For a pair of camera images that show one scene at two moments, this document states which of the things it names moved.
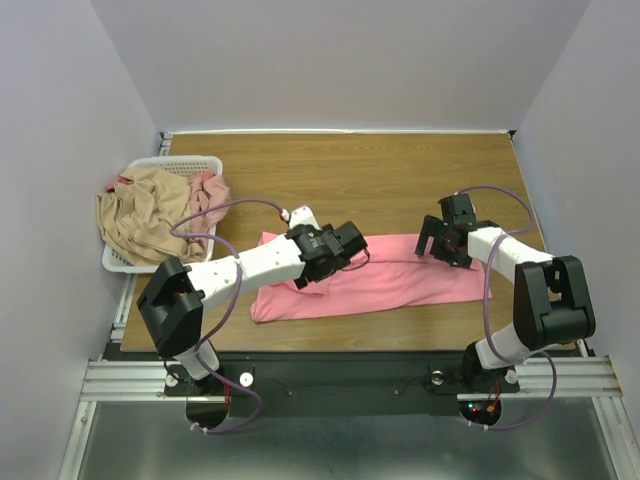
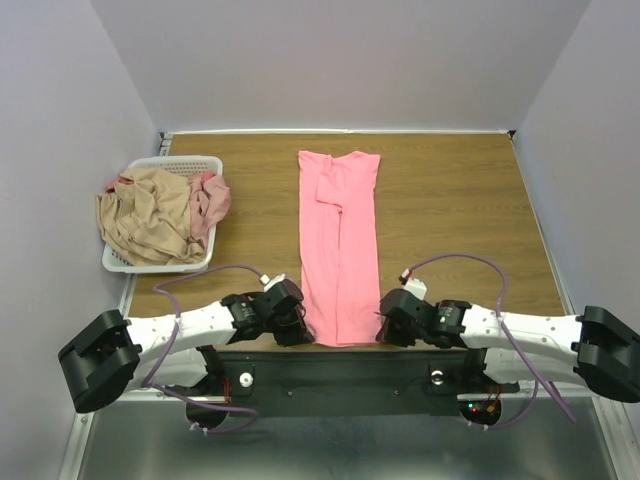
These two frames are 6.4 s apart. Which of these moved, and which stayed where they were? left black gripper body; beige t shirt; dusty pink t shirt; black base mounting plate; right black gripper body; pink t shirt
Moved: pink t shirt; right black gripper body; left black gripper body
Stayed: dusty pink t shirt; beige t shirt; black base mounting plate
